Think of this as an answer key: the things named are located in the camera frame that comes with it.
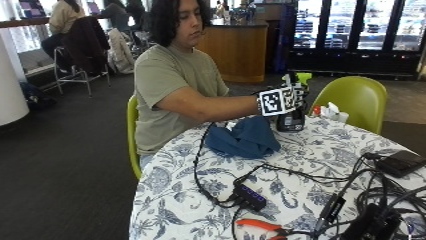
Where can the flat black box device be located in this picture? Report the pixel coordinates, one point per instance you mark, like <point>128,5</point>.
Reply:
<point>399,163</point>

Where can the white marker cube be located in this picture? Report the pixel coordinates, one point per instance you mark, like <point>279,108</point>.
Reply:
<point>271,101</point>

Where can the blue cloth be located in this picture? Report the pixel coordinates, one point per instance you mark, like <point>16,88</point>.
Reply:
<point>243,140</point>

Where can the white column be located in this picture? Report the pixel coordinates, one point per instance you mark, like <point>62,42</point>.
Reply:
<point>9,83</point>

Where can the dark backpack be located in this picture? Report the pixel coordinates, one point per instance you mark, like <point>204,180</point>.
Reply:
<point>36,95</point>

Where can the green plastic chair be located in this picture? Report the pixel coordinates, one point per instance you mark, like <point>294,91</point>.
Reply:
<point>354,100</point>
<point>132,140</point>

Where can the black camera device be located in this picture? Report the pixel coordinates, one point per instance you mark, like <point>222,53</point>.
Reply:
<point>373,223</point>

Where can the the person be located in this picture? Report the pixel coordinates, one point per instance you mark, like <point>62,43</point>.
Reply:
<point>168,83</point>

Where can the metal stool with dark jacket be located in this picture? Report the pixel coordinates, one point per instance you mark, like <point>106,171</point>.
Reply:
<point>84,46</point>

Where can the beige coat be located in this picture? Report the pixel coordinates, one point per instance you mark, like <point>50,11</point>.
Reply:
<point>120,51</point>

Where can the wooden counter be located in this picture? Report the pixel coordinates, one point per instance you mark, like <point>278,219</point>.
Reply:
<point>237,50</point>

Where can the small red-capped bottle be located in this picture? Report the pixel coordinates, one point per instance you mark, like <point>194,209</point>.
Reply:
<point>315,111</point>

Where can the glass-door drink fridges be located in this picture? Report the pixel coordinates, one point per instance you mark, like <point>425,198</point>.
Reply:
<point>354,33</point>

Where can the black hub with blue lights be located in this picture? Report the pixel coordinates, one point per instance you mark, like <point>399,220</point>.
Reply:
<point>250,197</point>

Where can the small white bottle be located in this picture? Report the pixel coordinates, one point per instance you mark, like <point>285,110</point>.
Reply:
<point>333,110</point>

